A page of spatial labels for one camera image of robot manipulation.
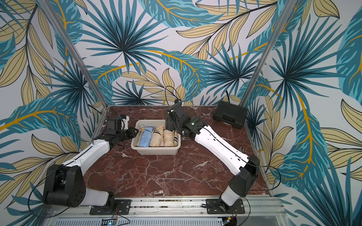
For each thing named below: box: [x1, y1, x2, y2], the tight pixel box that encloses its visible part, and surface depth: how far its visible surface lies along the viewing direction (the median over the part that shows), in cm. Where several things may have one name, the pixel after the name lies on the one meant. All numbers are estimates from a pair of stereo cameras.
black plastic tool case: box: [213, 100, 248, 130], surface depth 109 cm
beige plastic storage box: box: [131, 119, 157, 156], surface depth 92 cm
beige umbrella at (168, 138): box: [163, 129, 175, 147], surface depth 92 cm
